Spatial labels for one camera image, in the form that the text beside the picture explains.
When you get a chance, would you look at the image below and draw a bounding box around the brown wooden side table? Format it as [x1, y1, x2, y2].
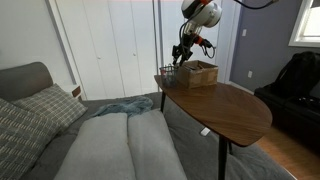
[153, 73, 274, 180]

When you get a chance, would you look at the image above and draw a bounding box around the black wire mesh bin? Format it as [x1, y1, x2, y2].
[159, 63, 180, 89]

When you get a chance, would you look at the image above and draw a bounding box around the white nightstand with wood front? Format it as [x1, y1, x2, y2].
[61, 83, 83, 101]

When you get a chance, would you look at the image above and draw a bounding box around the blue-grey crumpled blanket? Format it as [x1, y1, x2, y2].
[90, 95, 155, 118]

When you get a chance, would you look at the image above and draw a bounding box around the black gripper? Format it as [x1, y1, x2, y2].
[171, 32, 197, 68]

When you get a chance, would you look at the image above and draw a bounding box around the dark grey sofa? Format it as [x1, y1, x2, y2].
[0, 61, 298, 180]

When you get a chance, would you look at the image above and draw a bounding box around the black leather bench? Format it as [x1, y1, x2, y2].
[254, 83, 320, 153]

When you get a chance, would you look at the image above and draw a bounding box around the grey plaid pillow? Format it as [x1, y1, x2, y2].
[0, 97, 62, 180]
[11, 83, 89, 135]

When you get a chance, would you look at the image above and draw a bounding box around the black backpack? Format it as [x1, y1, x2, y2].
[273, 50, 320, 100]

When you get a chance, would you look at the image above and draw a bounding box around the thick black cable bundle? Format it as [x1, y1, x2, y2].
[232, 0, 280, 11]

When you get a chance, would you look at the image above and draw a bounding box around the thin black cable loop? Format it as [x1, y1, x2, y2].
[199, 43, 218, 61]

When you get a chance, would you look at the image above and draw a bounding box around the brown cardboard box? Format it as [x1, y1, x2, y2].
[175, 59, 220, 90]

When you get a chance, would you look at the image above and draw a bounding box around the small white tag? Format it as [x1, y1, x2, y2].
[200, 126, 212, 137]

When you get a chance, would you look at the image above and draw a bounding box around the light grey cushion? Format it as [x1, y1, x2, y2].
[53, 112, 137, 180]
[127, 108, 188, 180]

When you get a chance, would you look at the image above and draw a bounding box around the white window frame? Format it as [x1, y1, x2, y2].
[288, 0, 320, 48]

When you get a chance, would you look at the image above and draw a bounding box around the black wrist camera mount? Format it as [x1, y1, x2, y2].
[198, 37, 215, 50]

